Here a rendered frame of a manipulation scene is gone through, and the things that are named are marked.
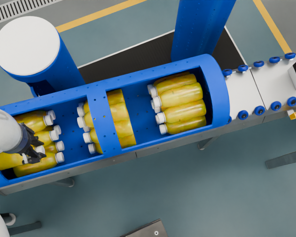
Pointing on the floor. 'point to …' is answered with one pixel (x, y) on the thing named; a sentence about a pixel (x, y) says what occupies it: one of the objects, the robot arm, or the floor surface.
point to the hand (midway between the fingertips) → (38, 149)
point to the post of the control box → (24, 228)
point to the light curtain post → (287, 159)
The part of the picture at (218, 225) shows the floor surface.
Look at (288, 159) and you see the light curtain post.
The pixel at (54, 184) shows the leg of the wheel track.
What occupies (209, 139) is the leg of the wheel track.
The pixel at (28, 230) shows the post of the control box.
